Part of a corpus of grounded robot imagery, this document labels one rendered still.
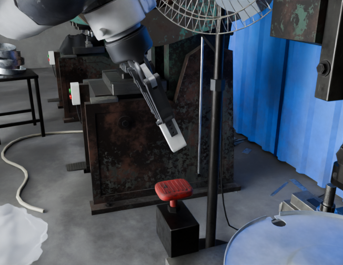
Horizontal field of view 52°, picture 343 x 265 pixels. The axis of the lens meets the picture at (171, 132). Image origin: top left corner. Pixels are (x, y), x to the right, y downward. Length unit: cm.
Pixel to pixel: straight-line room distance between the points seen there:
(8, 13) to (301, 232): 52
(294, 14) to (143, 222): 160
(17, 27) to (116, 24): 14
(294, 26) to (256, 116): 245
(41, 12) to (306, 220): 49
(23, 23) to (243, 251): 44
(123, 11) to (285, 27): 23
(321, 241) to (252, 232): 10
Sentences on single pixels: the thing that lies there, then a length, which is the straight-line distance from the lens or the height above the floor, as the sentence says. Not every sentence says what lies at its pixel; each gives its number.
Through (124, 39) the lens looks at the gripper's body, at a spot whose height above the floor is 105.
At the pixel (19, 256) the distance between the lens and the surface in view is 169.
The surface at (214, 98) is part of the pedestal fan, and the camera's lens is 129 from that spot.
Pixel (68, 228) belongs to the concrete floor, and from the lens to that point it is 198.
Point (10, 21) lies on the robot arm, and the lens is 57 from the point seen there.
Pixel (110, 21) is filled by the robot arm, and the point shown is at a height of 108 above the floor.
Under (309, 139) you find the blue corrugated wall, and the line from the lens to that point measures 246.
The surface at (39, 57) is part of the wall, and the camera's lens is 692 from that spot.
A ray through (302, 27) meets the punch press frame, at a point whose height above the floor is 108.
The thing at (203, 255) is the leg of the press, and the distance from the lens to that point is 73.
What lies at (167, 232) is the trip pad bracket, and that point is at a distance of 71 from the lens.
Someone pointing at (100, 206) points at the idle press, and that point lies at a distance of 207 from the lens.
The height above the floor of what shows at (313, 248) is 79.
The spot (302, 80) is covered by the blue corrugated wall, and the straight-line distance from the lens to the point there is 247.
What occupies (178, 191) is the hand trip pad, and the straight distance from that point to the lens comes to 70.
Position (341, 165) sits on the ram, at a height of 92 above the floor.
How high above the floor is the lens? 111
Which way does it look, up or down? 20 degrees down
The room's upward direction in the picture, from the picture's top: straight up
